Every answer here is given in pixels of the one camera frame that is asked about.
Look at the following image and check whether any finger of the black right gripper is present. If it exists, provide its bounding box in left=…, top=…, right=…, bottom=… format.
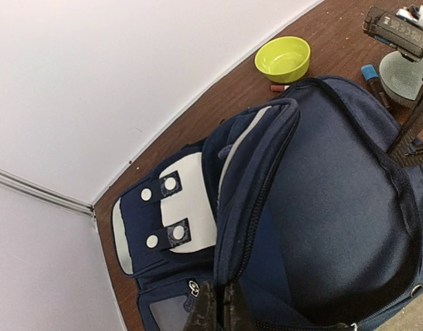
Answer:
left=402, top=143, right=423, bottom=167
left=388, top=84, right=423, bottom=155

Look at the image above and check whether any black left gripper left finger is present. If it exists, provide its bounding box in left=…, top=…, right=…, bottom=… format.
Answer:
left=185, top=281, right=219, bottom=331

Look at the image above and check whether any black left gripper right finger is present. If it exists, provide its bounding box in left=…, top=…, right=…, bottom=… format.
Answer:
left=223, top=281, right=256, bottom=331

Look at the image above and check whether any black blue highlighter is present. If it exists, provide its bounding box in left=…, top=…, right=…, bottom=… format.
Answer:
left=360, top=64, right=392, bottom=111

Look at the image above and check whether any navy blue student backpack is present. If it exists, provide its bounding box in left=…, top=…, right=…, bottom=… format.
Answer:
left=111, top=77, right=423, bottom=330

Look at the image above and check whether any pale blue ceramic bowl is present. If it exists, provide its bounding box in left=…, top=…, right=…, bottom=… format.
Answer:
left=379, top=52, right=423, bottom=108

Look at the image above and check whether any lime green bowl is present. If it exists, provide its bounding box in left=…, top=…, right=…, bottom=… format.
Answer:
left=254, top=36, right=311, bottom=84

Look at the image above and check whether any white red marker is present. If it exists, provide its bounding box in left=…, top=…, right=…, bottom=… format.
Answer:
left=270, top=85, right=289, bottom=93

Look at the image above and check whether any left aluminium corner post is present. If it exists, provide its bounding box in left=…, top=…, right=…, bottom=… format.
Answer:
left=0, top=169, right=95, bottom=218

